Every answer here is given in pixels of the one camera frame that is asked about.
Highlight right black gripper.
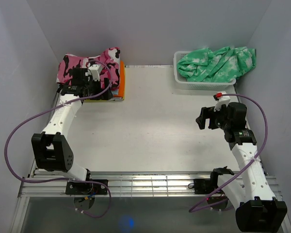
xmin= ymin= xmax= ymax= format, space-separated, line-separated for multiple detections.
xmin=195 ymin=103 xmax=231 ymax=131

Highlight green tie-dye trousers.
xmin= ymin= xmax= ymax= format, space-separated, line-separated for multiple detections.
xmin=176 ymin=47 xmax=257 ymax=83

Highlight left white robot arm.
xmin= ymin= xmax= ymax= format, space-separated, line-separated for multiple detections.
xmin=31 ymin=65 xmax=112 ymax=194

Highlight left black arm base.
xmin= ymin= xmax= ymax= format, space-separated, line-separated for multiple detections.
xmin=65 ymin=179 xmax=108 ymax=195

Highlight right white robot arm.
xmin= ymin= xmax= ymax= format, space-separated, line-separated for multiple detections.
xmin=196 ymin=102 xmax=287 ymax=233

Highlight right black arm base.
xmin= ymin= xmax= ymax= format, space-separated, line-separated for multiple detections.
xmin=188 ymin=179 xmax=217 ymax=194

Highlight yellow patterned folded trousers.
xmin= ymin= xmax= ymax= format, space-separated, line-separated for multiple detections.
xmin=84 ymin=96 xmax=125 ymax=102

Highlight light blue folded trousers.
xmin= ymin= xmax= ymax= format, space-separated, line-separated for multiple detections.
xmin=111 ymin=90 xmax=119 ymax=96

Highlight orange folded trousers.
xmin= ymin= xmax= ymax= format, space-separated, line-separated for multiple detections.
xmin=118 ymin=61 xmax=125 ymax=100

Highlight pink camouflage folded trousers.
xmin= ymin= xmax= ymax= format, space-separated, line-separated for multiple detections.
xmin=56 ymin=47 xmax=121 ymax=90

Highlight white plastic basket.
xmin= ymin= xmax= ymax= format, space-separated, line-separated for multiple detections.
xmin=173 ymin=51 xmax=236 ymax=91

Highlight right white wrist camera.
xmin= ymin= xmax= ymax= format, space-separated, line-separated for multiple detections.
xmin=213 ymin=91 xmax=230 ymax=112

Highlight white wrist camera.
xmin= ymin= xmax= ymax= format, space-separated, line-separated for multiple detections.
xmin=88 ymin=64 xmax=103 ymax=82
xmin=213 ymin=91 xmax=230 ymax=112

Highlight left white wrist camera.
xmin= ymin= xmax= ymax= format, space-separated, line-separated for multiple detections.
xmin=88 ymin=64 xmax=103 ymax=82

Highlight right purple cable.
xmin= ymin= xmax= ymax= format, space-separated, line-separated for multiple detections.
xmin=188 ymin=93 xmax=268 ymax=213

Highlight purple cable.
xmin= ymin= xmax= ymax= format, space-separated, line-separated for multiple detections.
xmin=188 ymin=93 xmax=268 ymax=213
xmin=4 ymin=59 xmax=113 ymax=218

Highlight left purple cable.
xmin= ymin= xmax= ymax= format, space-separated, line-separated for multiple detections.
xmin=4 ymin=59 xmax=113 ymax=218

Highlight aluminium frame rail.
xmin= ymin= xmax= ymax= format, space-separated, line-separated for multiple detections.
xmin=17 ymin=171 xmax=282 ymax=199

